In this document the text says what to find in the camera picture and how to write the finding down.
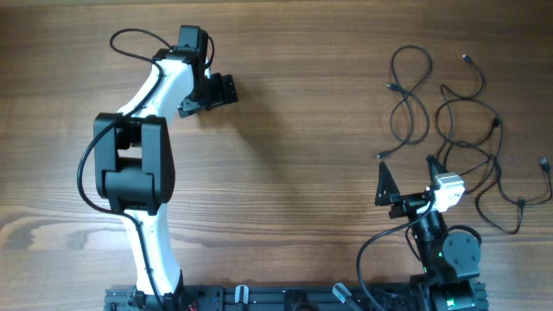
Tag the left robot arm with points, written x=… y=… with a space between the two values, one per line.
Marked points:
x=134 y=163

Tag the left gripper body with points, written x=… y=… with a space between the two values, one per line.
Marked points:
x=225 y=89

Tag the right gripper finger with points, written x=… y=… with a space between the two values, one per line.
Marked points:
x=387 y=191
x=435 y=168

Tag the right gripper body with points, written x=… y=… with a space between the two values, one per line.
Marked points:
x=409 y=203

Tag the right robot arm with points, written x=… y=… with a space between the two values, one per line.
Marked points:
x=450 y=255

